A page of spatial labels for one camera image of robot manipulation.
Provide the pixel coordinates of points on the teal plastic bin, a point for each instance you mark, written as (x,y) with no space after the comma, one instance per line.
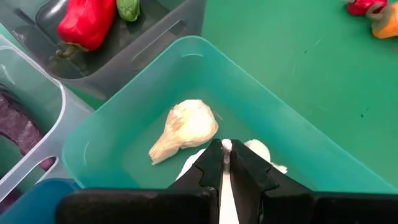
(248,109)

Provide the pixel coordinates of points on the blue plastic bin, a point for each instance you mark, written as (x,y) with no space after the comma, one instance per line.
(37,202)

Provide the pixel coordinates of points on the round white garlic bulb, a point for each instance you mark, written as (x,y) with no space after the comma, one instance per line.
(261,149)

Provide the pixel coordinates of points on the purple eggplant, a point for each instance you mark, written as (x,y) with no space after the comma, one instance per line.
(15,124)

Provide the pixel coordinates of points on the small red pepper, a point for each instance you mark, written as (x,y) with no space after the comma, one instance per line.
(363,6)

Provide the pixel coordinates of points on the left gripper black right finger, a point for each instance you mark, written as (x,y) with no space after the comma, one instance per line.
(295,208)

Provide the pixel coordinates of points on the clear plastic bin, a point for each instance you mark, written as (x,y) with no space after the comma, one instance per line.
(71,115)

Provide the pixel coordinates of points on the beige garlic bulb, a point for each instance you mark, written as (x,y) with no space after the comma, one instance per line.
(189,124)

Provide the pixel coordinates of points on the orange carrot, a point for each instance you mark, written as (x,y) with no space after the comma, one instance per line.
(385,25)

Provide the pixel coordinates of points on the dark grey plastic bin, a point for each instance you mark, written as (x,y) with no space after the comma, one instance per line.
(130,53)

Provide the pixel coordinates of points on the small green pepper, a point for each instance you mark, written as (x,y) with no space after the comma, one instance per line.
(128,9)

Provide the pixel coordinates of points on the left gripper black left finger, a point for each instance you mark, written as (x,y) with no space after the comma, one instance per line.
(155,208)

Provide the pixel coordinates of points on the green table mat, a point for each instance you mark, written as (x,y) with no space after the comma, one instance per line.
(311,77)

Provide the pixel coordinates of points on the long red pepper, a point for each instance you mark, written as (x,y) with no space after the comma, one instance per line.
(87,21)

